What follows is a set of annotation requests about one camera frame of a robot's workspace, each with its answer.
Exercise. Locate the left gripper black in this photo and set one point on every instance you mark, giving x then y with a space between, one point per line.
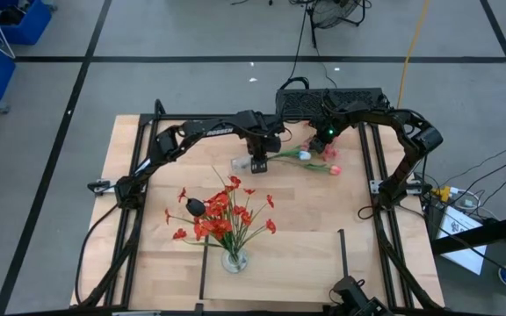
264 142

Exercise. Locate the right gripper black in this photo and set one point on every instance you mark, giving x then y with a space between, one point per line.
328 134

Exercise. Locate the pink and white flowers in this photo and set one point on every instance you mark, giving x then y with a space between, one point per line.
304 155

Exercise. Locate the embossed glass vase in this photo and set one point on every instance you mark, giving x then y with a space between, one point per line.
240 163

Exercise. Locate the pink artificial tulip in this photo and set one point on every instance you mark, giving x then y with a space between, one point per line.
334 170

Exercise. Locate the black-headed artificial stem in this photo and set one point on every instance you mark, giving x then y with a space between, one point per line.
195 206

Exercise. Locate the diamond-cut glass vase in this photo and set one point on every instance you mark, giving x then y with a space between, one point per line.
234 261

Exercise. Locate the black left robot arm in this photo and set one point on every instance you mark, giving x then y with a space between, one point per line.
209 129

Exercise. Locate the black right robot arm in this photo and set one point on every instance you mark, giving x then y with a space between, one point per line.
411 127

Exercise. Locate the yellow plug adapter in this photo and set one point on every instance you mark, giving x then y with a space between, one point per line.
441 193

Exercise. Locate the black floor fan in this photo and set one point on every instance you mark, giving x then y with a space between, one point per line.
334 13

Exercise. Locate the white box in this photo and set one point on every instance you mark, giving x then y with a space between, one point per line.
459 237

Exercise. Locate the black beam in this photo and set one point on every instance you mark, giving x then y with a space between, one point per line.
481 232

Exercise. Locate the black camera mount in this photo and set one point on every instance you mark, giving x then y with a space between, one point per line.
358 300

